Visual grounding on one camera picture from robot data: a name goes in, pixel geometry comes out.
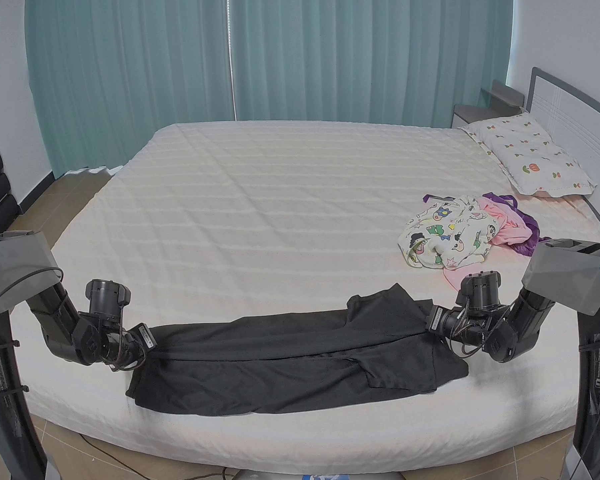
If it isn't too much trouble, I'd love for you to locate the blue-green curtain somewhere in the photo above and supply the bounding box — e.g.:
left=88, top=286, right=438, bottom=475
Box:
left=25, top=0, right=238, bottom=178
left=227, top=0, right=513, bottom=130

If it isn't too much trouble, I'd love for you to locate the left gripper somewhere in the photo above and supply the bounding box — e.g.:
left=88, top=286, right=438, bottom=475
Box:
left=122, top=322, right=159, bottom=366

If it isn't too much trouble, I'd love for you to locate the thin black cable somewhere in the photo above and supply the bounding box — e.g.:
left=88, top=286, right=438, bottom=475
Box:
left=80, top=433, right=236, bottom=480

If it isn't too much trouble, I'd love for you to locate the black T-shirt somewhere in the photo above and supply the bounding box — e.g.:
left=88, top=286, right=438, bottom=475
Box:
left=125, top=283, right=470, bottom=416

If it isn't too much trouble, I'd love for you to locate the pink garment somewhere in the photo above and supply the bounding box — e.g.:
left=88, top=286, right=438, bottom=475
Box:
left=442, top=195, right=531, bottom=289

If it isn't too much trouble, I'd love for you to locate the grey bedside table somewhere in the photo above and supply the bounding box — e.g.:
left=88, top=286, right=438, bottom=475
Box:
left=452, top=79, right=525, bottom=129

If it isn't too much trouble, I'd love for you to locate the white printed pillow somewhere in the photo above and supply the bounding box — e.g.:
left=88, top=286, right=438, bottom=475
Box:
left=457, top=113, right=598, bottom=199

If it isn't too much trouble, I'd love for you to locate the bed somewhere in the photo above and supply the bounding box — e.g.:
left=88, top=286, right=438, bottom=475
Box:
left=7, top=67, right=600, bottom=469

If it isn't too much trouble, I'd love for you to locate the white printed pyjama top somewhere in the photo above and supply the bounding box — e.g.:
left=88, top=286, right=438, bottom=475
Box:
left=397, top=194, right=501, bottom=271

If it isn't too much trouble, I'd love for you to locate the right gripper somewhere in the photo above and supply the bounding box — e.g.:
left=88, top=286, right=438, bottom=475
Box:
left=426, top=304, right=463, bottom=343

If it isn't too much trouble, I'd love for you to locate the purple garment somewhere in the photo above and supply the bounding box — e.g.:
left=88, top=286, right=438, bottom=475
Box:
left=487, top=193, right=551, bottom=259

